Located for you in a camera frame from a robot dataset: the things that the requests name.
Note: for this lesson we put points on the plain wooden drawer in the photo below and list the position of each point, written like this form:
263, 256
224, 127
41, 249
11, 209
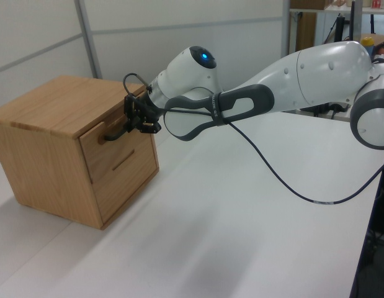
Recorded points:
123, 195

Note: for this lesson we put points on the brown wooden background cabinet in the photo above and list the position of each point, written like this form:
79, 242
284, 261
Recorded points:
308, 31

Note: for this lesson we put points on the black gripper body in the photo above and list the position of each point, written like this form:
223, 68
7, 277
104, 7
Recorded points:
148, 119

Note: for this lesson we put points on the black monitor stand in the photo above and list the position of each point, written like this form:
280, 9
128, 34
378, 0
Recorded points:
337, 28

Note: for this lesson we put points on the yellow capped bottle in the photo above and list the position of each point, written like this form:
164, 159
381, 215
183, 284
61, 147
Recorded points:
367, 45

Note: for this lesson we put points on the wooden drawer cabinet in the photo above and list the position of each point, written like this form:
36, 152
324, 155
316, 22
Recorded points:
42, 136

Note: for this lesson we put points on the grey partition post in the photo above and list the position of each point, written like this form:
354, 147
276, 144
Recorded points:
289, 28
89, 40

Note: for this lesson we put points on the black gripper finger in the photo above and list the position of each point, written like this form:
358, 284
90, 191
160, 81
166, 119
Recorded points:
132, 124
131, 105

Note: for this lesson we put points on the black stand pole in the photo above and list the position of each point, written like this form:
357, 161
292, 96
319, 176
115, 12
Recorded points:
383, 174

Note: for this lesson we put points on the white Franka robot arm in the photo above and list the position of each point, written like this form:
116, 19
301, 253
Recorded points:
319, 77

